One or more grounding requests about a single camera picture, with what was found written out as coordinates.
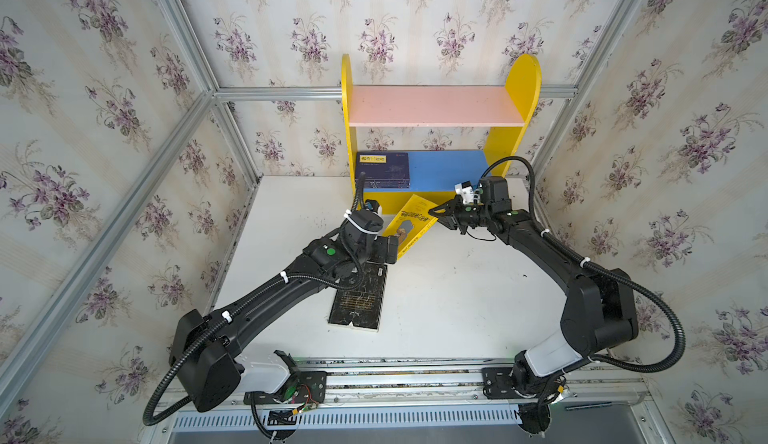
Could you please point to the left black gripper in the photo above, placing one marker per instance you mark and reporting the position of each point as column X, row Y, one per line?
column 389, row 249

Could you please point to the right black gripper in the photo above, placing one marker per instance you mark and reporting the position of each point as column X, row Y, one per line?
column 459, row 214

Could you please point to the yellow paperback book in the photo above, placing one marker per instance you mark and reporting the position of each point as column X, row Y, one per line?
column 410, row 224

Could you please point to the navy book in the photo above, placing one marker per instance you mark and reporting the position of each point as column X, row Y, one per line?
column 382, row 180
column 382, row 187
column 399, row 183

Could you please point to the dark blue text-covered book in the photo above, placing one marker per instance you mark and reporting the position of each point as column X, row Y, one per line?
column 383, row 165

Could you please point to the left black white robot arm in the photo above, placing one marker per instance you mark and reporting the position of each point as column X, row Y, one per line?
column 202, row 365

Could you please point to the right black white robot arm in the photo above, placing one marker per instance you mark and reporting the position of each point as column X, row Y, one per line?
column 599, row 312

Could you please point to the black paperback book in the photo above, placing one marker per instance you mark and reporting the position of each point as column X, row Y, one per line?
column 361, row 308

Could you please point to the white ventilation grille strip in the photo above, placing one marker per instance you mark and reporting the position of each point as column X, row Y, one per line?
column 354, row 418

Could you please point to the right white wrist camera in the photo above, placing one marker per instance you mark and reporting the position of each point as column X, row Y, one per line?
column 468, row 194

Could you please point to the aluminium mounting rail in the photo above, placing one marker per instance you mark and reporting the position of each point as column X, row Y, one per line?
column 377, row 382

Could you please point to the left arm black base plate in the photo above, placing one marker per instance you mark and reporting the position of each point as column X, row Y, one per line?
column 304, row 387

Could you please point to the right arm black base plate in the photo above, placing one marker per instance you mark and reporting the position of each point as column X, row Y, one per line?
column 512, row 382

